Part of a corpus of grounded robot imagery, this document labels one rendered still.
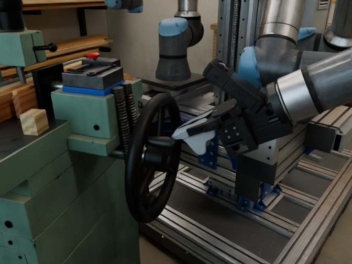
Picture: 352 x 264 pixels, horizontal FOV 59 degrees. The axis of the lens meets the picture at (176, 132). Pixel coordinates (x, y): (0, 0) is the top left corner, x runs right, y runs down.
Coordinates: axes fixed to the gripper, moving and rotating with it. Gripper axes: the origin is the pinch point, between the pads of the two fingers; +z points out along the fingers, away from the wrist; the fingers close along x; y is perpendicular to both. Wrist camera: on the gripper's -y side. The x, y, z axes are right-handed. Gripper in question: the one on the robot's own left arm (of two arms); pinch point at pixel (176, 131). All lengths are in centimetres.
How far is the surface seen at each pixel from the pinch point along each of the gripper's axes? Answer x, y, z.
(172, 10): 342, -61, 104
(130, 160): -7.5, -0.2, 6.9
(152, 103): 2.2, -6.6, 2.7
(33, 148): -11.6, -10.3, 21.3
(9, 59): 2.0, -28.9, 28.5
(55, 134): -5.4, -10.3, 21.3
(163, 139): -3.1, -0.5, 1.4
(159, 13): 345, -67, 122
